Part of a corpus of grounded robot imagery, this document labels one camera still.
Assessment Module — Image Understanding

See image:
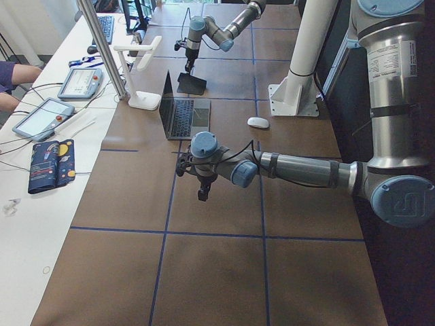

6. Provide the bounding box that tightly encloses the black desk mouse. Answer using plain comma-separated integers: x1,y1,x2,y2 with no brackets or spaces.
86,45,99,55

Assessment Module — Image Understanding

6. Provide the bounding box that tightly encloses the black mouse pad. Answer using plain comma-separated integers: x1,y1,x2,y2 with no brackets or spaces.
177,73,207,96

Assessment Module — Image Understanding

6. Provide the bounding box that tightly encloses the teach pendant tablet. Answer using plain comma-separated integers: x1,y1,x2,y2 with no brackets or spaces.
57,67,103,101
12,98,75,142

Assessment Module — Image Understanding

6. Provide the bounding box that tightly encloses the aluminium frame post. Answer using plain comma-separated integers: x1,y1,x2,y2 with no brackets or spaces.
77,0,128,101

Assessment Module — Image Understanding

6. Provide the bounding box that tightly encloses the person forearm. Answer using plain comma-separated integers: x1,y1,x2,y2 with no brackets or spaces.
0,60,42,111

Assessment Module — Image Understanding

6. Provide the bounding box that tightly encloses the far teach pendant tablet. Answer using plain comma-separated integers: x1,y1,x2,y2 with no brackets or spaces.
57,67,103,101

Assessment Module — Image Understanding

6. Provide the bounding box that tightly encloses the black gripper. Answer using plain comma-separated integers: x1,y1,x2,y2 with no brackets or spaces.
197,174,218,202
185,48,199,74

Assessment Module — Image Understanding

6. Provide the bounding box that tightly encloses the black monitor stand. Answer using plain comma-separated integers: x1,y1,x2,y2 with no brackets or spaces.
120,0,149,35

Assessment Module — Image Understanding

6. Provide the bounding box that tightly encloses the blue lanyard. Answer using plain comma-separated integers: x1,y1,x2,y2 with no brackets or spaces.
67,56,105,68

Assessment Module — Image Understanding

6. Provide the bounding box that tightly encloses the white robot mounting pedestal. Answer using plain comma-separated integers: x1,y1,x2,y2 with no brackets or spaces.
268,0,338,117

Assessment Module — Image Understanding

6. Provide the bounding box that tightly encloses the dark blue space pencil case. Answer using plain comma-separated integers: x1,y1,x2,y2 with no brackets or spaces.
28,139,75,194

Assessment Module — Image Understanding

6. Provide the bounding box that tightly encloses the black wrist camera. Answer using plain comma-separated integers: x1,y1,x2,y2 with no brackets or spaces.
175,152,196,177
174,39,186,51

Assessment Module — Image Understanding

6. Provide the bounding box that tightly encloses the white computer mouse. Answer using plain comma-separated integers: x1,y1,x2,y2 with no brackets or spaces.
247,117,270,129

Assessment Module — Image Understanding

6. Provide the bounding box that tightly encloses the grey laptop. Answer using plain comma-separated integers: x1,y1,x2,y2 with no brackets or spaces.
159,71,211,140

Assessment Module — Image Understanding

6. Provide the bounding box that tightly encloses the white desk lamp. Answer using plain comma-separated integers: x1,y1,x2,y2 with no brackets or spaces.
113,35,162,111

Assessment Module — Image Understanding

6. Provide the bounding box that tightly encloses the black keyboard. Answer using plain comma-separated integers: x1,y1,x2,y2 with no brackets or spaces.
98,16,115,44

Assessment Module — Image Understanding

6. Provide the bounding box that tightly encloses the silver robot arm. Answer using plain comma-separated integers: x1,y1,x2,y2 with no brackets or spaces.
175,0,266,75
177,1,434,228

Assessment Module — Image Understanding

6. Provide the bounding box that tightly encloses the near teach pendant tablet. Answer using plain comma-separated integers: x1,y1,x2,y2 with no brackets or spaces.
12,98,75,142

